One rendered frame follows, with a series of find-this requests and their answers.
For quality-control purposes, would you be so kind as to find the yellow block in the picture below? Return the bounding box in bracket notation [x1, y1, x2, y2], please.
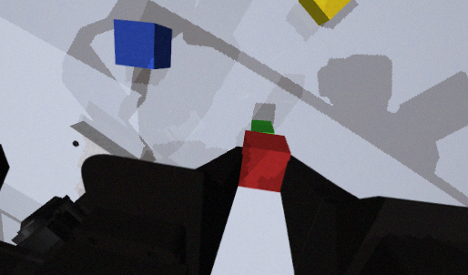
[299, 0, 350, 25]

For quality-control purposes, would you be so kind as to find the blue cube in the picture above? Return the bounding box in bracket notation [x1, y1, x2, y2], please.
[113, 19, 173, 69]

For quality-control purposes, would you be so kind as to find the green block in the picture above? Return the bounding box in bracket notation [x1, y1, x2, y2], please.
[251, 120, 272, 126]
[251, 124, 275, 134]

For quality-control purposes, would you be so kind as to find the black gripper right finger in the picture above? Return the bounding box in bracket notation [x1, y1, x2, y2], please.
[280, 155, 468, 275]

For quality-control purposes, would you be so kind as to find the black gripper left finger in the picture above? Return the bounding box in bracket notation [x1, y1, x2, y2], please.
[81, 147, 243, 275]

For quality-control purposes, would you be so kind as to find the red block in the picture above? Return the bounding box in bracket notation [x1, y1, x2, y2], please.
[239, 130, 290, 192]

